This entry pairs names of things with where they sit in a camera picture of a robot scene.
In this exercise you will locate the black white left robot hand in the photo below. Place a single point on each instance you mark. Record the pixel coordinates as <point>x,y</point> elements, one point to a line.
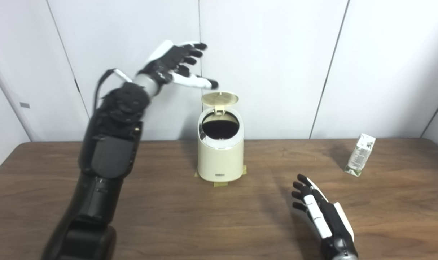
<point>166,63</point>

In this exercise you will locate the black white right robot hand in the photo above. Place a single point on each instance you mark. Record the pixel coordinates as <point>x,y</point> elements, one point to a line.
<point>332,224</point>

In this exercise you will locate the round cream bin lid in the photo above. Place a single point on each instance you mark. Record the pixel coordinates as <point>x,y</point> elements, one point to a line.
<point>220,98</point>

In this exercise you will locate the white green milk carton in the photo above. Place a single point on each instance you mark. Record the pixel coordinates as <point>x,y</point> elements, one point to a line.
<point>361,155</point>

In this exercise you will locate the cream-colored bin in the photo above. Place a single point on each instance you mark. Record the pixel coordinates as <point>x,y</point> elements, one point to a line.
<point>220,160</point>

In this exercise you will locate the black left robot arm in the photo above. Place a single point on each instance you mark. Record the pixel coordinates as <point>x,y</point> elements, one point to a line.
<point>110,151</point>

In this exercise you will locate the grey wall label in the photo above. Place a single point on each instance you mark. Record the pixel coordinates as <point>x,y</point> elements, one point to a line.
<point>24,105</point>

